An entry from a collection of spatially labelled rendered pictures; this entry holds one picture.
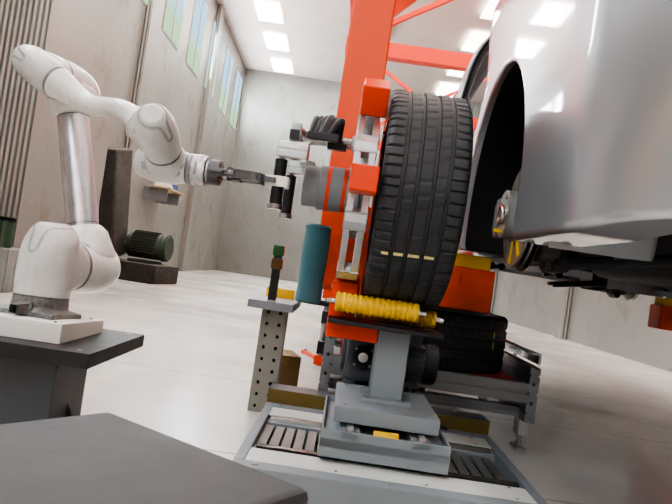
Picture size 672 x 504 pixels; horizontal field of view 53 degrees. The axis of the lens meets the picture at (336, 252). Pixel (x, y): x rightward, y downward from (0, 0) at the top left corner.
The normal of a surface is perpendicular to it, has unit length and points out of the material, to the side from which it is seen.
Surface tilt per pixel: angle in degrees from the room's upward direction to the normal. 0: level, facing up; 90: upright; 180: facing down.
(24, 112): 90
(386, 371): 90
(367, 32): 90
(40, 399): 90
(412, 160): 78
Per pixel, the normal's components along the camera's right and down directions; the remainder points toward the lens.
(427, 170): 0.00, -0.17
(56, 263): 0.59, 0.00
